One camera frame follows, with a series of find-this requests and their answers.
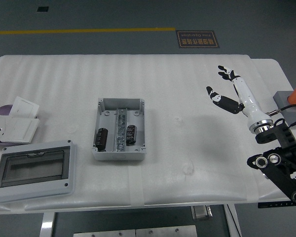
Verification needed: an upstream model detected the purple round disc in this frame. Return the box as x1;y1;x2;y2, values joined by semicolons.
0;105;14;146

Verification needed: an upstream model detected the metal mounting rail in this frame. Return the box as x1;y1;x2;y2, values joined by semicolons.
112;107;128;153

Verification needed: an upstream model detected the white rocker switch panel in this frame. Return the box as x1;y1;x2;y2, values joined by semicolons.
0;117;40;145

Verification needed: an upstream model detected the white foam mat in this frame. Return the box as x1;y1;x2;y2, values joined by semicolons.
0;54;296;212

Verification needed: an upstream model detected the grey metal plate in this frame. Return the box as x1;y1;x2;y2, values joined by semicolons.
73;229;136;237

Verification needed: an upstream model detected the white table leg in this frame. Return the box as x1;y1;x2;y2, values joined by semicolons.
224;204;242;237
40;212;55;237

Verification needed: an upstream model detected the grey block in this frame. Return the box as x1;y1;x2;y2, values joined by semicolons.
273;90;296;128

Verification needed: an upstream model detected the grey open junction box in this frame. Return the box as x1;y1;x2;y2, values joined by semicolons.
92;97;148;161

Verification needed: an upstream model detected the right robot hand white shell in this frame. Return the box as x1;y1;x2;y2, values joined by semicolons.
206;65;271;129

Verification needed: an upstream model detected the grey metal bracket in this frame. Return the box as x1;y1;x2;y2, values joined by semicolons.
191;205;213;220

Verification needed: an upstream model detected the grey cover with clear window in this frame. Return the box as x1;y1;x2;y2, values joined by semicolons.
0;140;77;203

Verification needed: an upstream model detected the black cylindrical battery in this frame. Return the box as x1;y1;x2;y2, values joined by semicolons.
96;127;109;152
125;124;137;146

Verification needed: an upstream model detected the black table control panel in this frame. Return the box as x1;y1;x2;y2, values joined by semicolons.
258;201;296;209

